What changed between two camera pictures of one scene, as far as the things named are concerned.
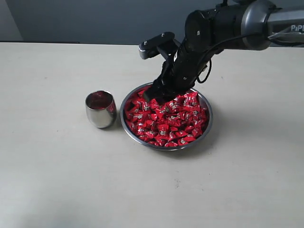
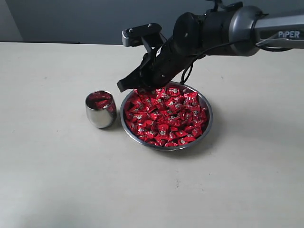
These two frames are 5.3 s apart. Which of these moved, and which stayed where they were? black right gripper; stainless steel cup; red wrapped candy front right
Moved: black right gripper
Stayed: stainless steel cup; red wrapped candy front right
